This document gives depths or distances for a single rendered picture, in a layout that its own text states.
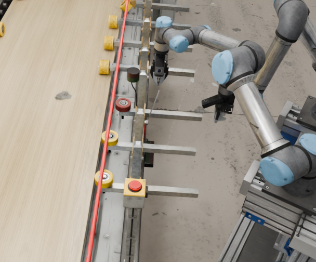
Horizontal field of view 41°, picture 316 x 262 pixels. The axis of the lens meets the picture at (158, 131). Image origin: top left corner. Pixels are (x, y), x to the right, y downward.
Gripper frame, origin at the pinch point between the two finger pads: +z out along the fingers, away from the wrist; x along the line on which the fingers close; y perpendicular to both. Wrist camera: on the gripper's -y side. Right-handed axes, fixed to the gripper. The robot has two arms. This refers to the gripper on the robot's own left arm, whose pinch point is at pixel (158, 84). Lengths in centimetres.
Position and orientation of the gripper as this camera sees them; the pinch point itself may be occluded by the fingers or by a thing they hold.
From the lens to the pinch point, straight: 215.7
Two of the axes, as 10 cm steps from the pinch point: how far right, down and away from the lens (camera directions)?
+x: -10.0, -0.8, -0.3
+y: 0.3, -6.8, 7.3
